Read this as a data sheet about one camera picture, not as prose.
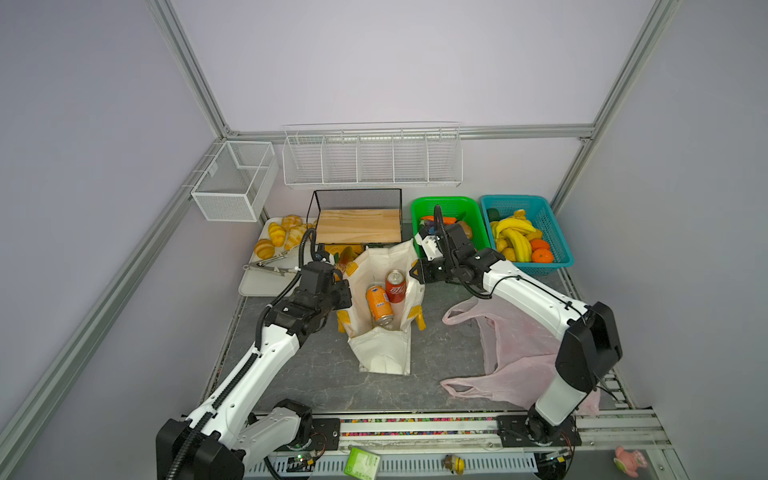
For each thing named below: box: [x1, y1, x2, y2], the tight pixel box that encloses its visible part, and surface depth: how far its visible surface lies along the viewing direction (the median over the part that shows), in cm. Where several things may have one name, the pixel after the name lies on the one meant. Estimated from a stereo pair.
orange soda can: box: [366, 285, 394, 327], surface depth 93 cm
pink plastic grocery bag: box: [440, 297, 601, 414], surface depth 82 cm
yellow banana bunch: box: [495, 218, 537, 262], surface depth 107 cm
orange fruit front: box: [532, 248, 554, 263], surface depth 100 cm
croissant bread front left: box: [254, 239, 275, 260], surface depth 111 cm
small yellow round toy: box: [444, 454, 465, 476], surface depth 69 cm
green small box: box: [343, 445, 381, 480], surface depth 70 cm
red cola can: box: [385, 269, 406, 304], surface depth 93 cm
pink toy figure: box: [613, 446, 648, 478], surface depth 69 cm
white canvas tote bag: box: [336, 238, 426, 376], surface depth 86 cm
